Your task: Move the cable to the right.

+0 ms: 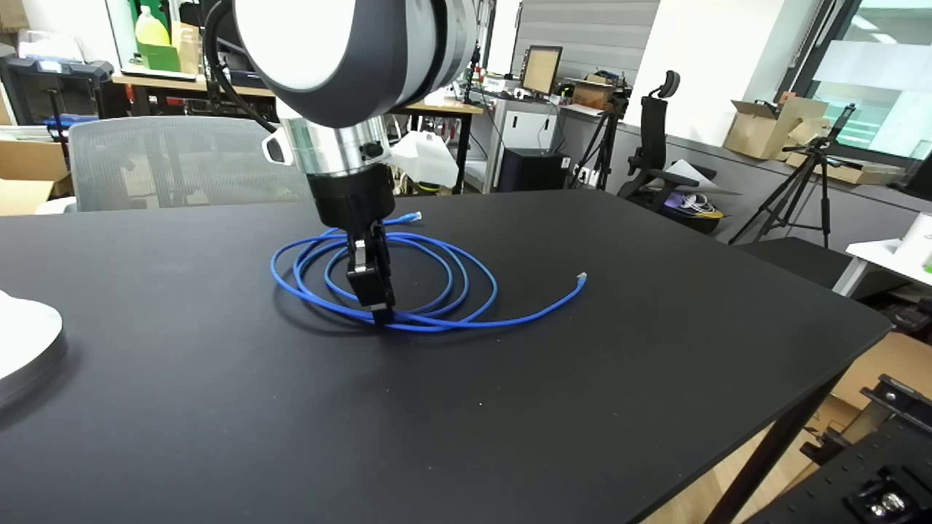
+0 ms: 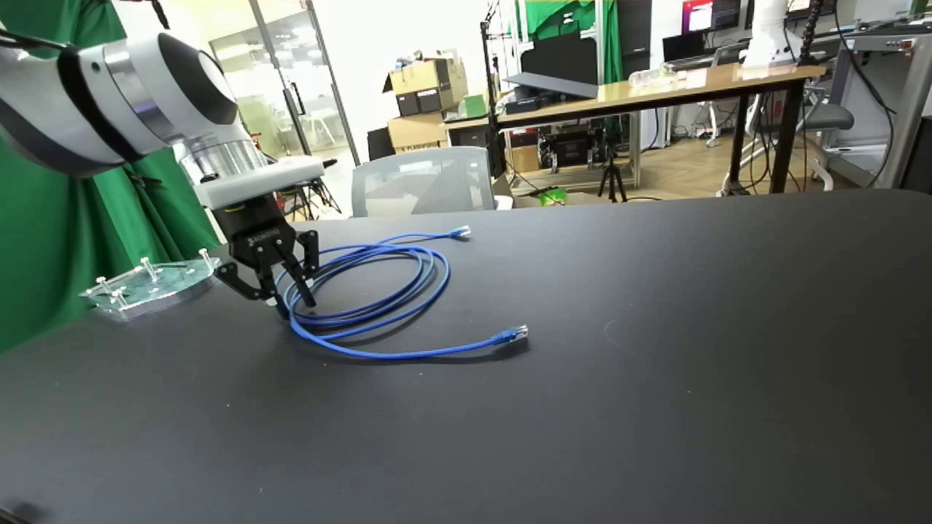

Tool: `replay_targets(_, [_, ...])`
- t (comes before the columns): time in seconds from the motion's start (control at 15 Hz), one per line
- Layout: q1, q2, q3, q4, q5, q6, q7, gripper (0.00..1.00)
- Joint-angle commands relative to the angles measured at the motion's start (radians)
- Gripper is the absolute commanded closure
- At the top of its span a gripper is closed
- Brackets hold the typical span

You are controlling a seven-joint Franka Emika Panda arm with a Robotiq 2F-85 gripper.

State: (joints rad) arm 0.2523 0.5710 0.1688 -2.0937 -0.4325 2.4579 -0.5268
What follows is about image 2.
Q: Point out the white paper sheet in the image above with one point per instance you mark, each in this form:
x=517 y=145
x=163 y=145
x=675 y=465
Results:
x=671 y=79

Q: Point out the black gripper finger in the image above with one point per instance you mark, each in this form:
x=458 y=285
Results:
x=298 y=288
x=253 y=288

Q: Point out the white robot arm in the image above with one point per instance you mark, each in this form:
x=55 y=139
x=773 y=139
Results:
x=126 y=90

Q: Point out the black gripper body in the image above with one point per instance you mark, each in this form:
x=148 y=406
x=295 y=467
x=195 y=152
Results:
x=256 y=238

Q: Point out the small black tripod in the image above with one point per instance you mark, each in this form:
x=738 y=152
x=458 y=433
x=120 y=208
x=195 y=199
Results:
x=611 y=183

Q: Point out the green backdrop cloth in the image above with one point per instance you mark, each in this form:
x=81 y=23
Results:
x=557 y=20

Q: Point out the closed cardboard box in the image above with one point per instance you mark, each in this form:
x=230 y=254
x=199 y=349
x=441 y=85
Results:
x=416 y=133

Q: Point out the clear acrylic plate with standoffs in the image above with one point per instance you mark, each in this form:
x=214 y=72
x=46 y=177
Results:
x=155 y=285

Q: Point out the thin black stand pole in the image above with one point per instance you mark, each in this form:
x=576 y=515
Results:
x=157 y=14

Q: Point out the grey swivel chair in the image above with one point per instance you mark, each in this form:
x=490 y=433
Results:
x=825 y=119

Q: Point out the grey metal desk frame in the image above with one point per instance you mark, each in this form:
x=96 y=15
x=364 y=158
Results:
x=905 y=97

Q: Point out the wooden desk with black legs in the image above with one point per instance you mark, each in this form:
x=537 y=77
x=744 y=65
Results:
x=659 y=91

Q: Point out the open cardboard box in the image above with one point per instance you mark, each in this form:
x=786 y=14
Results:
x=426 y=77

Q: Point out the silver wrist camera bar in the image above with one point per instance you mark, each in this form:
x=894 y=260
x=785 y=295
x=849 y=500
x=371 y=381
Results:
x=256 y=186

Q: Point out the green curtain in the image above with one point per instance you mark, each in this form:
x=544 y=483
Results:
x=46 y=253

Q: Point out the computer monitor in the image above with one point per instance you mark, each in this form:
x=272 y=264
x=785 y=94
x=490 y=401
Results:
x=699 y=15

